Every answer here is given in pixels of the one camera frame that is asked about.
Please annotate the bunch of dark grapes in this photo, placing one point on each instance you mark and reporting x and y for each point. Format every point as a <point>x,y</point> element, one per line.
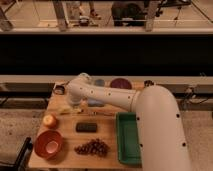
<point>93,147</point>

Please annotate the blue sponge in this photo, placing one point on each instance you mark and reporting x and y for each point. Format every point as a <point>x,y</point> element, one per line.
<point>95,103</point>

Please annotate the wooden board table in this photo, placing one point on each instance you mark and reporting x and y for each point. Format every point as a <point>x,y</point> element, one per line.
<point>67,158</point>

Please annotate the green plastic tray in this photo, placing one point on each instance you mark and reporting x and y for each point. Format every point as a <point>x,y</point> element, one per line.
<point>127,139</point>

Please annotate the orange bowl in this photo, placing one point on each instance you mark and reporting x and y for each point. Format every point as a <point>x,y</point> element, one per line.
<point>48,144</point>

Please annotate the blue grey cup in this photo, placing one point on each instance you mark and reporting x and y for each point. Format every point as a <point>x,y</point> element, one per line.
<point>99,82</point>

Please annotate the dark brown rectangular block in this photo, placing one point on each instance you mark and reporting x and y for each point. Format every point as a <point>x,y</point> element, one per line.
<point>86,127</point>

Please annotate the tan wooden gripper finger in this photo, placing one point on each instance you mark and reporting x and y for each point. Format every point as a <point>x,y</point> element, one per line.
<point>84,106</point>

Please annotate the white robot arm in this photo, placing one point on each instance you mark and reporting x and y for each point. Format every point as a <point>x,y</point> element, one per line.
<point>163,146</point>

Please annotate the small dark metal cup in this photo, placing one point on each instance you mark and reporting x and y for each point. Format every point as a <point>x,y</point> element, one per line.
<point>148,83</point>

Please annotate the purple bowl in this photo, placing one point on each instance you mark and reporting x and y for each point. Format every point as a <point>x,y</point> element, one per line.
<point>120,83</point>

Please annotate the apple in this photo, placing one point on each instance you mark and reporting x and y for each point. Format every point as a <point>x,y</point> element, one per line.
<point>50,121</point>

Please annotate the yellow banana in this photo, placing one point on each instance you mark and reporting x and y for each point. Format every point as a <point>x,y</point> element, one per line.
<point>66,109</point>

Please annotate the metal fork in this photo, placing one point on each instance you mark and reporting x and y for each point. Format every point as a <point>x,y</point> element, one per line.
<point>101,114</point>

